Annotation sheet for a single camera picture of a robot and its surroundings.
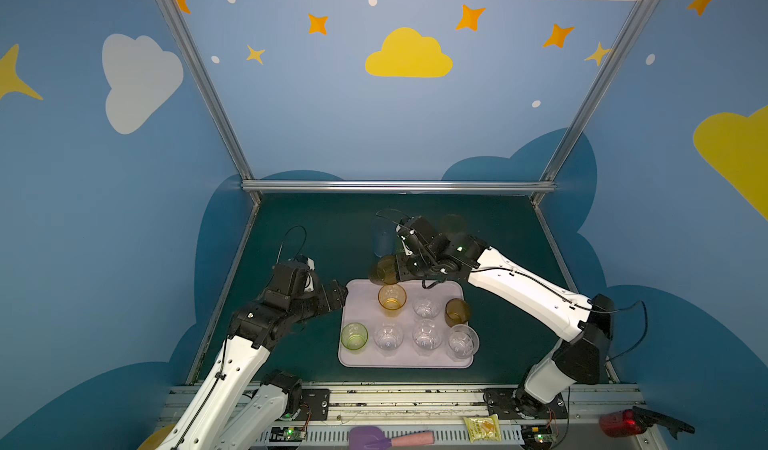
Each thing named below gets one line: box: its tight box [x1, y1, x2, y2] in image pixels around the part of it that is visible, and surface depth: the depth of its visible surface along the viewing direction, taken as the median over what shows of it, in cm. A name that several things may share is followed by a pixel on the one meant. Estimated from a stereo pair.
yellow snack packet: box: [463, 414, 502, 443], surface depth 72 cm
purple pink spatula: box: [348, 426, 435, 450], surface depth 71 cm
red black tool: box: [599, 406, 695, 440], surface depth 63 cm
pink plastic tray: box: [338, 279, 474, 369], surface depth 85 cm
